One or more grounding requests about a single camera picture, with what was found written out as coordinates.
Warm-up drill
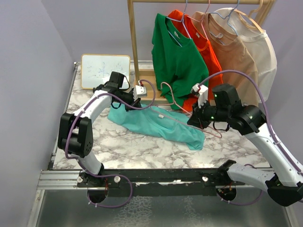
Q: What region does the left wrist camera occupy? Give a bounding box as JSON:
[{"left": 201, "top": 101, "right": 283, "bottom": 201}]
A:
[{"left": 133, "top": 85, "right": 147, "bottom": 101}]

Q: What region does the teal t-shirt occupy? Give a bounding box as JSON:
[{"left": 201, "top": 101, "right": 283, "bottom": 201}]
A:
[{"left": 107, "top": 103, "right": 205, "bottom": 150}]

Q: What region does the orange t-shirt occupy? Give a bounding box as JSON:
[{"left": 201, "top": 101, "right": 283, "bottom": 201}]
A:
[{"left": 182, "top": 16, "right": 223, "bottom": 112}]

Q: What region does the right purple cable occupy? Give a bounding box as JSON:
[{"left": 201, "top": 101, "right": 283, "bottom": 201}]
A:
[{"left": 196, "top": 69, "right": 303, "bottom": 206}]

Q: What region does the tan t-shirt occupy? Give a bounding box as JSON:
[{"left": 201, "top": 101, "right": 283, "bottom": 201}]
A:
[{"left": 192, "top": 11, "right": 259, "bottom": 106}]

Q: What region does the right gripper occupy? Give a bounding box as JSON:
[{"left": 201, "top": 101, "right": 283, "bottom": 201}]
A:
[{"left": 187, "top": 97, "right": 229, "bottom": 130}]

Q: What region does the cream white t-shirt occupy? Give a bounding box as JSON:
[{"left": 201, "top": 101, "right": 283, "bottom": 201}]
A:
[{"left": 213, "top": 7, "right": 277, "bottom": 104}]

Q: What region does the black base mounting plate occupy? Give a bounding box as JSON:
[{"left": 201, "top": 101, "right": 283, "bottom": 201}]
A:
[{"left": 47, "top": 163, "right": 247, "bottom": 197}]

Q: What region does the aluminium rail frame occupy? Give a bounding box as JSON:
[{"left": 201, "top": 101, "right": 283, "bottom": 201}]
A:
[{"left": 26, "top": 61, "right": 296, "bottom": 227}]

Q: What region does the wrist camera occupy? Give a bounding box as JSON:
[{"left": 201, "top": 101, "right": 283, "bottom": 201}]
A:
[
  {"left": 191, "top": 83, "right": 208, "bottom": 108},
  {"left": 133, "top": 85, "right": 147, "bottom": 101}
]

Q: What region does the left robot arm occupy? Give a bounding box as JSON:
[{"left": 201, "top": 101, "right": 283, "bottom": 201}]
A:
[{"left": 58, "top": 71, "right": 142, "bottom": 187}]

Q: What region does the small whiteboard wooden frame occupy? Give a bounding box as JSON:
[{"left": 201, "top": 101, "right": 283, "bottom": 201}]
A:
[{"left": 80, "top": 54, "right": 131, "bottom": 90}]

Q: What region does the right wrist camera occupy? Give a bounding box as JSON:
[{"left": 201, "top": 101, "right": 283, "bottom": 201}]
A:
[{"left": 191, "top": 83, "right": 208, "bottom": 108}]

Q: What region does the green t-shirt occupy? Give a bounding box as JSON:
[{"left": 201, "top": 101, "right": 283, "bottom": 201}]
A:
[{"left": 151, "top": 13, "right": 209, "bottom": 110}]

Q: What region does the pink wire hanger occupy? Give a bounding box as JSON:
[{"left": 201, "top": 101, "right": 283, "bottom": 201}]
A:
[{"left": 150, "top": 81, "right": 223, "bottom": 139}]

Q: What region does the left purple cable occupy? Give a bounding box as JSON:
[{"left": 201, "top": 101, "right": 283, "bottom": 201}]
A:
[{"left": 64, "top": 79, "right": 157, "bottom": 209}]

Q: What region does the blue wire hanger green shirt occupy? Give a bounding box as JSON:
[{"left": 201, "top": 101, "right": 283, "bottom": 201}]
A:
[{"left": 166, "top": 5, "right": 192, "bottom": 40}]

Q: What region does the wooden hanger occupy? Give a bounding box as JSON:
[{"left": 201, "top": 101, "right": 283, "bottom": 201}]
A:
[{"left": 234, "top": 0, "right": 264, "bottom": 33}]

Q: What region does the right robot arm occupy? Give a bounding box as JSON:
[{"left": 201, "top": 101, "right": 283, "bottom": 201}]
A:
[{"left": 187, "top": 84, "right": 303, "bottom": 207}]

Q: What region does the pink wire hanger tan shirt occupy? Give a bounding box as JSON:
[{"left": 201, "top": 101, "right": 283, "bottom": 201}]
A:
[{"left": 191, "top": 0, "right": 211, "bottom": 41}]

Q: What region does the purple cable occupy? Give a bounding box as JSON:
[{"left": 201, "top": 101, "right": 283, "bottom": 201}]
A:
[
  {"left": 64, "top": 79, "right": 157, "bottom": 209},
  {"left": 196, "top": 69, "right": 303, "bottom": 206}
]

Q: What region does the wooden clothes rack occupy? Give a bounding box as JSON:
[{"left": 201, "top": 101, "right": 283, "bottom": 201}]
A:
[{"left": 127, "top": 0, "right": 275, "bottom": 105}]

